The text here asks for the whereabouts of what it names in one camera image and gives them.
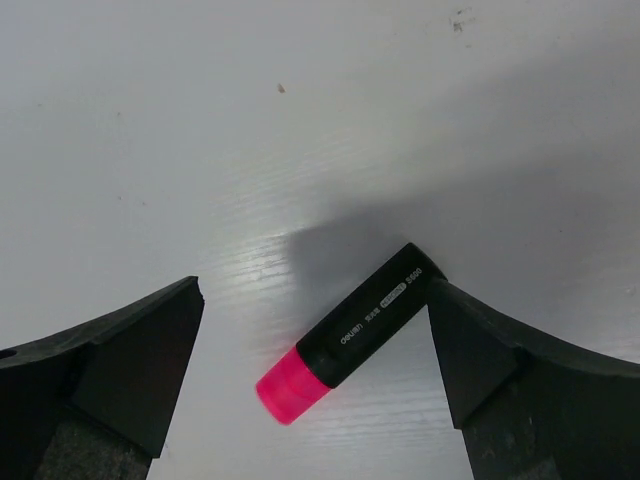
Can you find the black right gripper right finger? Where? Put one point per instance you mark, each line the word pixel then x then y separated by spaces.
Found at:
pixel 529 405

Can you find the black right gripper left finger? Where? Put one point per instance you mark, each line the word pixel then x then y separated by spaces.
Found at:
pixel 96 401

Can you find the pink highlighter marker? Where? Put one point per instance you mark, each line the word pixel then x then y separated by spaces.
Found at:
pixel 348 335

